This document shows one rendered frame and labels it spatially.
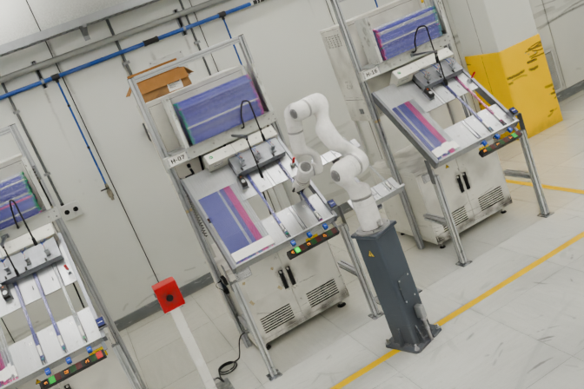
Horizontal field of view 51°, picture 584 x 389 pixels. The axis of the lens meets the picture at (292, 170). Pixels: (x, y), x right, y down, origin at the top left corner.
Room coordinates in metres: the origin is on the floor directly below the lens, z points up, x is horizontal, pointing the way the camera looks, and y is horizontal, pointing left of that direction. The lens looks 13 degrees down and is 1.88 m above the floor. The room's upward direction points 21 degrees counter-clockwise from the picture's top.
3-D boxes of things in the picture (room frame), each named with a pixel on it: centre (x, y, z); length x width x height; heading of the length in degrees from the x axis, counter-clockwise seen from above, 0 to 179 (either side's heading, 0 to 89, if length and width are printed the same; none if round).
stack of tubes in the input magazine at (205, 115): (3.89, 0.28, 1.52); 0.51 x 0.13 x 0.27; 108
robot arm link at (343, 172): (3.10, -0.27, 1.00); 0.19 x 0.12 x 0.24; 126
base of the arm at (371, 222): (3.12, -0.29, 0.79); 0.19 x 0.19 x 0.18
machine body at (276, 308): (3.99, 0.38, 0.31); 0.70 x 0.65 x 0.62; 108
